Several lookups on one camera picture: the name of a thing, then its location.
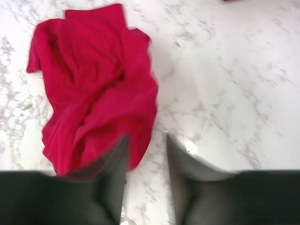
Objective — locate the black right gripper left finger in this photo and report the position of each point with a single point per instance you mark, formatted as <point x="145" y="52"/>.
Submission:
<point x="105" y="179"/>

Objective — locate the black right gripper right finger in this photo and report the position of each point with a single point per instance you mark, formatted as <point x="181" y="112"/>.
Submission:
<point x="198" y="198"/>

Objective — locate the crimson red t shirt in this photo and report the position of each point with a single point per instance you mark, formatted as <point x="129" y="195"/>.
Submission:
<point x="98" y="80"/>

